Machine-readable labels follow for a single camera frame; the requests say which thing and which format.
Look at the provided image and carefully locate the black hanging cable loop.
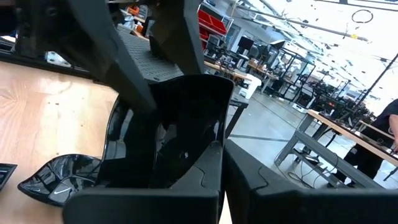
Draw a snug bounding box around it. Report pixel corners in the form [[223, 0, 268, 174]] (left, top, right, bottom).
[[351, 9, 374, 24]]

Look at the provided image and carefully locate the black leaf-shaped plate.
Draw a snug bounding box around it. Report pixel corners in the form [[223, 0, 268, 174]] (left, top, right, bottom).
[[17, 154, 103, 208]]

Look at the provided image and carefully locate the red storage bin rack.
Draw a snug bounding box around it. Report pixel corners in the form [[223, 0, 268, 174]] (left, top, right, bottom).
[[198, 8, 233, 52]]

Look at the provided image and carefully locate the wooden work table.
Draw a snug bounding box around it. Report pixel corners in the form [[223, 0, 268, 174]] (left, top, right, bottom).
[[306, 108, 398, 167]]

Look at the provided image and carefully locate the white bin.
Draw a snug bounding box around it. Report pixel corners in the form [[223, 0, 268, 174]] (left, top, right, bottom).
[[238, 73, 262, 100]]

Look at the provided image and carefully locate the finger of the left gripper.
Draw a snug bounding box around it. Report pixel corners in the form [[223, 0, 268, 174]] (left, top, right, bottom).
[[149, 0, 205, 75], [67, 0, 156, 114]]

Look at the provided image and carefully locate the large black square plate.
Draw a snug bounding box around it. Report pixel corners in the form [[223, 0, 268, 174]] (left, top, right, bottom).
[[96, 73, 234, 191]]

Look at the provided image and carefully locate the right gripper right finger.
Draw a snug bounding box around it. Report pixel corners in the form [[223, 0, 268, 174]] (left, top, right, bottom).
[[224, 139, 398, 224]]

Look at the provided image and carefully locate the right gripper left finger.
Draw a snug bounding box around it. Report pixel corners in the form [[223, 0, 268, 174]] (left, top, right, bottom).
[[63, 141, 224, 224]]

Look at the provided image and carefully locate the black perforated metal shelf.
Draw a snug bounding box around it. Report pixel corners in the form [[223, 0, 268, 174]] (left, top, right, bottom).
[[117, 27, 249, 139]]

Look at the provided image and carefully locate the long wooden workbench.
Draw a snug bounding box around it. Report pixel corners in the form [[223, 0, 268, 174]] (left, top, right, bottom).
[[203, 60, 249, 82]]

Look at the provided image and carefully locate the black square mini plate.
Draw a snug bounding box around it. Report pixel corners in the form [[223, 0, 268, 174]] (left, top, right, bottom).
[[0, 162, 18, 191]]

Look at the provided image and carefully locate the person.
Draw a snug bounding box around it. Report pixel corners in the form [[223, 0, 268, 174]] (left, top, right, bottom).
[[329, 98, 398, 189]]

